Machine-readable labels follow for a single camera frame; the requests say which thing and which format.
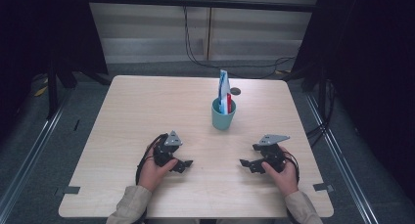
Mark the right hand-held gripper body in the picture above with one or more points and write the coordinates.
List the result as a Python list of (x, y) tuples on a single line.
[(272, 150)]

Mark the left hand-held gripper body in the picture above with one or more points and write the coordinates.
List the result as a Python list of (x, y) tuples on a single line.
[(166, 149)]

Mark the teal cup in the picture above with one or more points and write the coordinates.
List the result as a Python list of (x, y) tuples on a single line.
[(223, 118)]

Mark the blue and white toothpaste tube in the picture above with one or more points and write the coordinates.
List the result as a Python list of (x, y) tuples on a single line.
[(224, 93)]

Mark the person's left hand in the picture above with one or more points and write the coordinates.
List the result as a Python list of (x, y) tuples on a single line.
[(153, 173)]

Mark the person's right hand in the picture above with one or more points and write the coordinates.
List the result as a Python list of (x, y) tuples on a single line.
[(284, 176)]

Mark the grey tape strip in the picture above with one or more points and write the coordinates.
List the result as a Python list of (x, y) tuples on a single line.
[(323, 187), (71, 190)]

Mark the grey round table grommet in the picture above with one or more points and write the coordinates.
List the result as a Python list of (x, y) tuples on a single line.
[(235, 91)]

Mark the black metal stand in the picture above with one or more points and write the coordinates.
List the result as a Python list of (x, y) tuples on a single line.
[(322, 100), (53, 93)]

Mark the black curtain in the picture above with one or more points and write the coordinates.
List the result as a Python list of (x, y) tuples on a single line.
[(368, 70), (42, 31)]

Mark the yellow floor tape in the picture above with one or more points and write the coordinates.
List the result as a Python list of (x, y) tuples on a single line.
[(40, 91)]

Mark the black horizontal bar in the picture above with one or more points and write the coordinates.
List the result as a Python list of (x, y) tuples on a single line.
[(202, 3)]

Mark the metal floor rail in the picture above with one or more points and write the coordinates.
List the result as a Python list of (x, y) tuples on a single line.
[(342, 165), (31, 155)]

